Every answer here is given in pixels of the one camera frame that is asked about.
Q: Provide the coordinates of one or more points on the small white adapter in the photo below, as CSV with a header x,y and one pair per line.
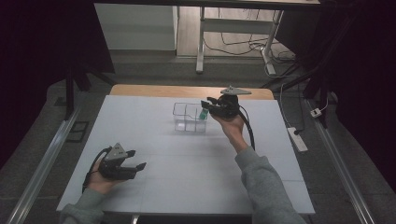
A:
x,y
316,112

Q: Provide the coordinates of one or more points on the person's left hand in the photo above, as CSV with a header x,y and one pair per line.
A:
x,y
100,183

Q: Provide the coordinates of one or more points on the metal floor rail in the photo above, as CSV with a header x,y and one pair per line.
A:
x,y
339,168
40,168

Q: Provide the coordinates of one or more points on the white power strip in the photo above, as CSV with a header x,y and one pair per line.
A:
x,y
297,140

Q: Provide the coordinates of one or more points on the clear plastic organizer box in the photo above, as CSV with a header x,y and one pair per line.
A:
x,y
186,119

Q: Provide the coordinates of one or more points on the black floor frame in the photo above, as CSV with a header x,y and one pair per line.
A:
x,y
77,131

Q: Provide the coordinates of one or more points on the white metal desk frame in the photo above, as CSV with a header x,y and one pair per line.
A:
x,y
200,46

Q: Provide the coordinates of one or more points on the wooden table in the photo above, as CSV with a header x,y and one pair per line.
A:
x,y
174,90

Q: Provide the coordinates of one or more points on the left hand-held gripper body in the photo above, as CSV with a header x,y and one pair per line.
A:
x,y
115,165

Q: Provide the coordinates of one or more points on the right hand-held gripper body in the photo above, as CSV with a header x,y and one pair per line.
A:
x,y
229,105

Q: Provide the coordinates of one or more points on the white cabinet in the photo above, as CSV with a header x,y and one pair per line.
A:
x,y
137,28

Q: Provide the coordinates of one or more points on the green and white glue stick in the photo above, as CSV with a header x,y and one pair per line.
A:
x,y
203,114

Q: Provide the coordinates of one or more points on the black plug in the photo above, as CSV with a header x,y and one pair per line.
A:
x,y
297,132

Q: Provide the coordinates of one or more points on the person's right hand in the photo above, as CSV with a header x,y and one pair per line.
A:
x,y
233,130

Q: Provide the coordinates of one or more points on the white table mat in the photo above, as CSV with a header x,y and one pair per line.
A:
x,y
174,155

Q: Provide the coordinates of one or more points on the black stand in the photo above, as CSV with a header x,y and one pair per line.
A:
x,y
320,77
69,93

